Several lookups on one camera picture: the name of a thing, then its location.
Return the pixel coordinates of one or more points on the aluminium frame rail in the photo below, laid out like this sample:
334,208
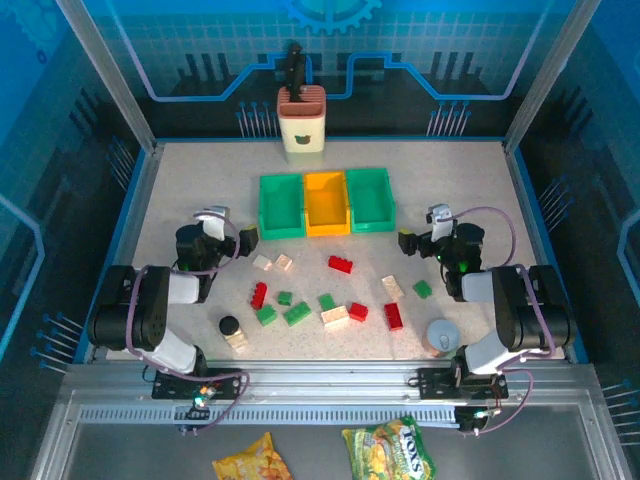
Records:
325,380

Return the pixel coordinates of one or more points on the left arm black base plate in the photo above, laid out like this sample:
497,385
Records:
225,382

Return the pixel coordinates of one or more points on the yellow snack bag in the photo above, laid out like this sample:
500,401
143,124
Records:
252,460

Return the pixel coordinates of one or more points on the aluminium frame post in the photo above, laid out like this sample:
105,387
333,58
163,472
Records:
115,75
542,75

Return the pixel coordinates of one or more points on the white square lego brick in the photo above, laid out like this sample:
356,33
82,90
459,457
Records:
261,262
283,263

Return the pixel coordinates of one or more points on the green lego brick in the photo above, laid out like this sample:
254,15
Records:
422,289
265,315
327,301
297,313
284,298

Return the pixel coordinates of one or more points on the tin can with pull tab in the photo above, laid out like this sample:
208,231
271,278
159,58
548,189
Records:
442,337

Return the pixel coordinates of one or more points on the green plastic bin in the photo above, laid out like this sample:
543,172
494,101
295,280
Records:
280,210
370,200

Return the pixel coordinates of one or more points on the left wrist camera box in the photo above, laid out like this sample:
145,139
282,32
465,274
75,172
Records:
215,225

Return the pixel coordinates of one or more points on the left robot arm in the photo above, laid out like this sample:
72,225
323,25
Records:
150,305

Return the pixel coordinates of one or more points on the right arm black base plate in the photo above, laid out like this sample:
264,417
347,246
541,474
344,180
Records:
432,382

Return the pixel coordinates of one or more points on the cream knife block pink top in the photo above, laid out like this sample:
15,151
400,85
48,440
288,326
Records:
301,127

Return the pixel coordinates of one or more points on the red long lego brick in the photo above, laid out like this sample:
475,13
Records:
259,295
393,316
340,264

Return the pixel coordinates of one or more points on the small circuit board with LED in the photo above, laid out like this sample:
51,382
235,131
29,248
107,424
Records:
477,417
200,397

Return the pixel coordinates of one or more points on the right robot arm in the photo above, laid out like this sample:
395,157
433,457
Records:
520,310

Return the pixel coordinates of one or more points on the red short lego brick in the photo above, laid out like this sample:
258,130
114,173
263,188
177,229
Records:
358,311

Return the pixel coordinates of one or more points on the spice bottle with black cap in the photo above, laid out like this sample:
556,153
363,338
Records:
232,332

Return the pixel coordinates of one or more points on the green candy bag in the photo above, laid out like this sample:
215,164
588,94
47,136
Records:
390,447

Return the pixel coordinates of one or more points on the yellow plastic bin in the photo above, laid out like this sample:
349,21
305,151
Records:
326,205

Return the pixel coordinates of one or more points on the white long lego brick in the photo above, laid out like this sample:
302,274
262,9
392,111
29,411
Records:
392,287
334,316

